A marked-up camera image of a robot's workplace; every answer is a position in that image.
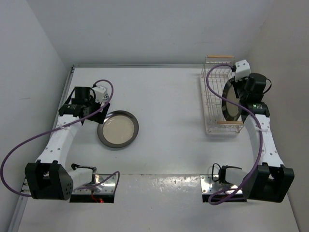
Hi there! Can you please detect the black checkered rim plate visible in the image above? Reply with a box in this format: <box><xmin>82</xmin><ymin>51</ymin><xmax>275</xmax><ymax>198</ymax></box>
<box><xmin>221</xmin><ymin>78</ymin><xmax>241</xmax><ymax>121</ymax></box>

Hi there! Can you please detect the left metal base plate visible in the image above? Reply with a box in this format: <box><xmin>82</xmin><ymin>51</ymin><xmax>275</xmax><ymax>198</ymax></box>
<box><xmin>74</xmin><ymin>174</ymin><xmax>118</xmax><ymax>196</ymax></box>

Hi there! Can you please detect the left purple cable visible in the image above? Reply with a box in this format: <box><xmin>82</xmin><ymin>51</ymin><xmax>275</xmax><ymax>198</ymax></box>
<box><xmin>0</xmin><ymin>79</ymin><xmax>121</xmax><ymax>197</ymax></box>

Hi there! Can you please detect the white wire dish rack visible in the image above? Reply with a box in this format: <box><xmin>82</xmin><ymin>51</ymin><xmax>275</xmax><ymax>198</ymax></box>
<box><xmin>200</xmin><ymin>55</ymin><xmax>243</xmax><ymax>135</ymax></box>

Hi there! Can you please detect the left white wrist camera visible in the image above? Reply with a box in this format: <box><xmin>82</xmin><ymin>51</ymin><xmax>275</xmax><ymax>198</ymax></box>
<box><xmin>92</xmin><ymin>85</ymin><xmax>107</xmax><ymax>104</ymax></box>

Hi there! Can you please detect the purple cable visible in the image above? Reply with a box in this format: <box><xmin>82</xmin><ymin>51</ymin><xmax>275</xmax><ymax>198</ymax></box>
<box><xmin>0</xmin><ymin>79</ymin><xmax>121</xmax><ymax>197</ymax></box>
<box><xmin>206</xmin><ymin>64</ymin><xmax>264</xmax><ymax>206</ymax></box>

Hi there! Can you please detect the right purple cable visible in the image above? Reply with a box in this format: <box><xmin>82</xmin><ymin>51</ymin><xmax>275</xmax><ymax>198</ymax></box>
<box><xmin>206</xmin><ymin>64</ymin><xmax>264</xmax><ymax>206</ymax></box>

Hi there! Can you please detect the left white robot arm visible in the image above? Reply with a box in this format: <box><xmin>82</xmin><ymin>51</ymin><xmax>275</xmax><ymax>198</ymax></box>
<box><xmin>25</xmin><ymin>85</ymin><xmax>110</xmax><ymax>200</ymax></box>

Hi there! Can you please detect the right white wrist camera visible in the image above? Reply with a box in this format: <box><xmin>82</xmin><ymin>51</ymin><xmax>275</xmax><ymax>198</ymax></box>
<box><xmin>234</xmin><ymin>59</ymin><xmax>251</xmax><ymax>81</ymax></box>

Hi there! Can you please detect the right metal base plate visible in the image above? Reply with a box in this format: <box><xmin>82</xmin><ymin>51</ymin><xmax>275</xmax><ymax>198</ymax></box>
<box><xmin>200</xmin><ymin>174</ymin><xmax>238</xmax><ymax>195</ymax></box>

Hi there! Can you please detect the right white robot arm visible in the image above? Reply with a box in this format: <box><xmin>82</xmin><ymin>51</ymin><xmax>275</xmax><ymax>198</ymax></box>
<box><xmin>218</xmin><ymin>73</ymin><xmax>295</xmax><ymax>203</ymax></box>

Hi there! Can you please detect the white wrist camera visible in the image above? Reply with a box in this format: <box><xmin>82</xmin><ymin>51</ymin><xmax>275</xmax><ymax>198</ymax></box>
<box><xmin>234</xmin><ymin>59</ymin><xmax>251</xmax><ymax>81</ymax></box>
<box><xmin>92</xmin><ymin>85</ymin><xmax>107</xmax><ymax>104</ymax></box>

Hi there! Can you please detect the metal base plate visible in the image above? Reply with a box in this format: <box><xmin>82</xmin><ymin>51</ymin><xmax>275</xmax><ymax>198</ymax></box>
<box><xmin>200</xmin><ymin>174</ymin><xmax>238</xmax><ymax>195</ymax></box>
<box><xmin>74</xmin><ymin>174</ymin><xmax>118</xmax><ymax>196</ymax></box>

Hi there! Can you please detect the blue floral white plate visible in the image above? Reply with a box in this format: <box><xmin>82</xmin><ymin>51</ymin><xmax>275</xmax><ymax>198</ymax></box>
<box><xmin>102</xmin><ymin>93</ymin><xmax>109</xmax><ymax>104</ymax></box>

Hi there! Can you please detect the silver rimmed cream plate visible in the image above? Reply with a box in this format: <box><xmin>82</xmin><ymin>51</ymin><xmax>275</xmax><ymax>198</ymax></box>
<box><xmin>97</xmin><ymin>110</ymin><xmax>139</xmax><ymax>149</ymax></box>

